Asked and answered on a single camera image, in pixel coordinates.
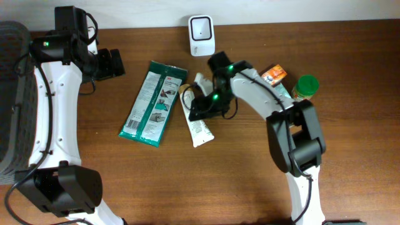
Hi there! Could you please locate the orange tissue pack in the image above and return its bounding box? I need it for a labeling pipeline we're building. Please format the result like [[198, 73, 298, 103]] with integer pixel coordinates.
[[261, 64, 288, 86]]

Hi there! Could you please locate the green lid jar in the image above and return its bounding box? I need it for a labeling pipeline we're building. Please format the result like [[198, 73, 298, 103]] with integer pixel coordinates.
[[291, 74, 319, 101]]

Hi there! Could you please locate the white tube gold cap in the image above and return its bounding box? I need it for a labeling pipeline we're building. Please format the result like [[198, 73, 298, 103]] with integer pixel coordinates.
[[178, 84, 214, 148]]

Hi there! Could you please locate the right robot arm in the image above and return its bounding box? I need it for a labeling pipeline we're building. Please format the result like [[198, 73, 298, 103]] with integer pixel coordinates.
[[188, 52, 326, 224]]

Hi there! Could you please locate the teal tissue pack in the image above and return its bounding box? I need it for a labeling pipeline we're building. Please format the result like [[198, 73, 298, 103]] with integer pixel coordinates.
[[274, 83, 292, 99]]

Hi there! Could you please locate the grey plastic basket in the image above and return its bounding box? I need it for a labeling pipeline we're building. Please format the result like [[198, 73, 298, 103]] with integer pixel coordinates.
[[1, 21, 38, 186]]

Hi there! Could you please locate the green wipes package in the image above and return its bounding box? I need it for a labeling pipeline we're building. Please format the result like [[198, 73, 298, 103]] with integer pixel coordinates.
[[119, 61, 188, 147]]

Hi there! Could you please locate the white barcode scanner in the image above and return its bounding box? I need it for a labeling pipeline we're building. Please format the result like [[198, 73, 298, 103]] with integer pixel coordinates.
[[187, 15, 216, 57]]

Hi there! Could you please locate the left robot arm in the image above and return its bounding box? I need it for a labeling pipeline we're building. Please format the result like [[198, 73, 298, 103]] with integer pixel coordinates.
[[13, 6, 125, 224]]

